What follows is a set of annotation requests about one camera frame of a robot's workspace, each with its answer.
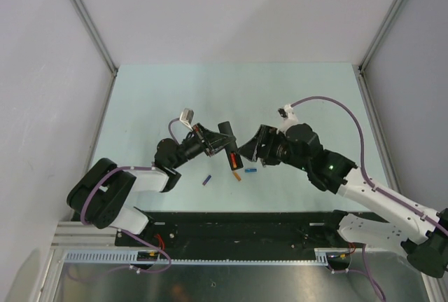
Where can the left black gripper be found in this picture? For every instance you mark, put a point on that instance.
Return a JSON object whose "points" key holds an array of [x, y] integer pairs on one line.
{"points": [[211, 138]]}

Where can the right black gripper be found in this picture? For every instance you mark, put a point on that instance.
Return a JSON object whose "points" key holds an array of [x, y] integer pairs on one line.
{"points": [[267, 136]]}

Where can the red orange battery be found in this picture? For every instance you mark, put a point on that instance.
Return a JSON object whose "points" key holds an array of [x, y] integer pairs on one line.
{"points": [[234, 162]]}

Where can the black remote control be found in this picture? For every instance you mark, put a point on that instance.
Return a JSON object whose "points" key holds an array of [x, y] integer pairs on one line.
{"points": [[225, 128]]}

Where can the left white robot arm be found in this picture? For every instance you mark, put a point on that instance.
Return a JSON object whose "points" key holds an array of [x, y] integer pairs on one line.
{"points": [[99, 197]]}

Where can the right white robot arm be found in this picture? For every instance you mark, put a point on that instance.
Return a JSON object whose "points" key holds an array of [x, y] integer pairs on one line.
{"points": [[408, 229]]}

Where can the blue battery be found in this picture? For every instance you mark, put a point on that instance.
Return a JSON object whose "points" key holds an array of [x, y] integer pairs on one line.
{"points": [[250, 170]]}

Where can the purple battery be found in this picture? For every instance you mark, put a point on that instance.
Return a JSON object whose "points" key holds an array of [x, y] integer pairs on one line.
{"points": [[204, 183]]}

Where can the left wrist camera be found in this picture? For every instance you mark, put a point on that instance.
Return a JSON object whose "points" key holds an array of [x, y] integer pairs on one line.
{"points": [[186, 118]]}

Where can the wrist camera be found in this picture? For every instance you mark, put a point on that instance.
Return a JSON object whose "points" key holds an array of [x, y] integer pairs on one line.
{"points": [[288, 116], [186, 118]]}

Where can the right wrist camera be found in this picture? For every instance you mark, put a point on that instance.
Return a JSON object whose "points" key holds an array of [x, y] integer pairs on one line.
{"points": [[288, 116]]}

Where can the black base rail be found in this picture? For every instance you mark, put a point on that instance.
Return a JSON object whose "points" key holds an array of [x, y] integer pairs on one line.
{"points": [[238, 236]]}

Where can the left aluminium frame post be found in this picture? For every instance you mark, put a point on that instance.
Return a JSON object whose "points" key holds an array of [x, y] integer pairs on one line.
{"points": [[94, 34]]}

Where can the aluminium frame post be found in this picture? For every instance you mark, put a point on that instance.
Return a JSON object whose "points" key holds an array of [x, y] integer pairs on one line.
{"points": [[94, 34], [387, 23]]}

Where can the right aluminium frame post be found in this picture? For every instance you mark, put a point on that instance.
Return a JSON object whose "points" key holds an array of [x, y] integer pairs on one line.
{"points": [[387, 23]]}

